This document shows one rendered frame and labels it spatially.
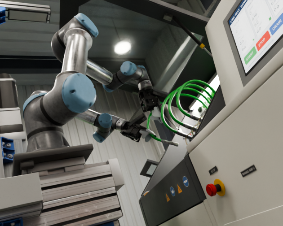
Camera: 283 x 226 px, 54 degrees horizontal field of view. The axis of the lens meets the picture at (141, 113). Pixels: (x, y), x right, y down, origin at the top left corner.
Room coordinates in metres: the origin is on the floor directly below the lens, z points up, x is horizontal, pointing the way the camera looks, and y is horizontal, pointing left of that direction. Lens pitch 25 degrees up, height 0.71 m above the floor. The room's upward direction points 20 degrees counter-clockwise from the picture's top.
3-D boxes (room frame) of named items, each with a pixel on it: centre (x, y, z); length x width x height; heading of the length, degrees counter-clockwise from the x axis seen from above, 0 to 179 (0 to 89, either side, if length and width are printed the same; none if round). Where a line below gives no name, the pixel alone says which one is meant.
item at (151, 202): (1.30, 0.02, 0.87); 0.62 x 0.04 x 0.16; 24
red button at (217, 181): (0.87, -0.13, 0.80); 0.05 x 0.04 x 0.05; 24
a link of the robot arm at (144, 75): (1.35, -0.07, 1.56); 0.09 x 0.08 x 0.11; 155
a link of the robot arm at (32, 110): (0.82, 0.32, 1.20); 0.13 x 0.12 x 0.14; 65
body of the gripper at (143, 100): (1.35, -0.06, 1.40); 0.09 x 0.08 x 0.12; 114
